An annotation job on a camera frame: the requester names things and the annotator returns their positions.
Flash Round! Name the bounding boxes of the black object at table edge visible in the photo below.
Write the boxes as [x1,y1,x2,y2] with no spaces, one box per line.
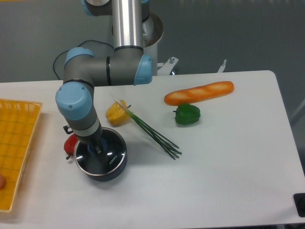
[293,193,305,218]

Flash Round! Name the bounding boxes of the blue saucepan with handle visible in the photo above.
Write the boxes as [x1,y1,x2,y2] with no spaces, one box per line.
[74,128,128,182]

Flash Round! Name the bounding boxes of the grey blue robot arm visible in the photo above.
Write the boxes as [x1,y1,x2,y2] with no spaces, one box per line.
[55,0,153,153]

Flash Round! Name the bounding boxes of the orange baguette bread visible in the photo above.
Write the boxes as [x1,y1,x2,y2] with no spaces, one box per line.
[163,81,234,105]

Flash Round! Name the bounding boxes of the green onion stalks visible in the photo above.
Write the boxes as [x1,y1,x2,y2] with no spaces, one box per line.
[115,98,182,160]

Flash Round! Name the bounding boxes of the black cable on floor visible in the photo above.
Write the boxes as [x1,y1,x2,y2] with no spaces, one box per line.
[52,39,115,80]

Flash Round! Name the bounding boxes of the glass lid blue knob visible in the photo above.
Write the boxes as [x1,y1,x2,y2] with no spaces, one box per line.
[74,128,126,177]

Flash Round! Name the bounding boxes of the yellow wicker basket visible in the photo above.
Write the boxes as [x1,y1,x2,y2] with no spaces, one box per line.
[0,99,42,213]

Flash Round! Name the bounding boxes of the yellow bell pepper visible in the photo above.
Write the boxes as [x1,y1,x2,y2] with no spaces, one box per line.
[105,102,130,126]

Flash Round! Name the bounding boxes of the green bell pepper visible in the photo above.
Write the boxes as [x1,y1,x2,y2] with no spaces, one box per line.
[174,103,201,125]

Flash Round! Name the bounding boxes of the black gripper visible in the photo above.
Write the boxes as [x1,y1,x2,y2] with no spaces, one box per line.
[63,125,102,155]

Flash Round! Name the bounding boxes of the red bell pepper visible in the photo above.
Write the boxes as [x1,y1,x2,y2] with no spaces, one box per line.
[64,134,78,160]

